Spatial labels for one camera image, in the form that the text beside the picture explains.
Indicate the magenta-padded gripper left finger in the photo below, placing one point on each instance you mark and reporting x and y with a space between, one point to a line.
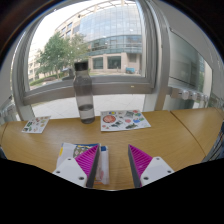
71 171

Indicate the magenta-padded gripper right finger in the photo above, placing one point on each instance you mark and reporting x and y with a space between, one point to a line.
155 169

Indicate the sticker sheet with red circle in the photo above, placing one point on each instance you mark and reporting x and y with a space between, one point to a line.
123 120

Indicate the large white sticker sheet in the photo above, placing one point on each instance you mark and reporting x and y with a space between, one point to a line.
36 124

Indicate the clear grey water bottle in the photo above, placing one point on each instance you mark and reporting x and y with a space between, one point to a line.
83 93

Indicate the green tree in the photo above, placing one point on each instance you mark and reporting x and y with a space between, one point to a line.
55 53

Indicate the glass office building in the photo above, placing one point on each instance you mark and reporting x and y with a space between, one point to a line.
110 30

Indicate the white wall socket trunking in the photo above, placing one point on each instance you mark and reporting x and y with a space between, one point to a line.
186 95

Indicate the white window frame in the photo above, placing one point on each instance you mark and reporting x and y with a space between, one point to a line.
113 88

